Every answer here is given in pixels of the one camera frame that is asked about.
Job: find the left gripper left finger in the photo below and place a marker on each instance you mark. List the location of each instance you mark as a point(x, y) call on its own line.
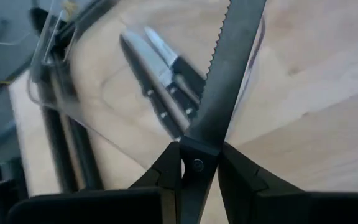
point(104, 208)

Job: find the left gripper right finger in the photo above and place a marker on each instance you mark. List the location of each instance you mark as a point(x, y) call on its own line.
point(291, 208)

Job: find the clear plastic bin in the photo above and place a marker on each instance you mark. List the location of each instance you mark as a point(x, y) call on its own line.
point(104, 118)

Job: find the black aluminium rig frame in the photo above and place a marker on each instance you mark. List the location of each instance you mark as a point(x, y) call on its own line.
point(57, 140)

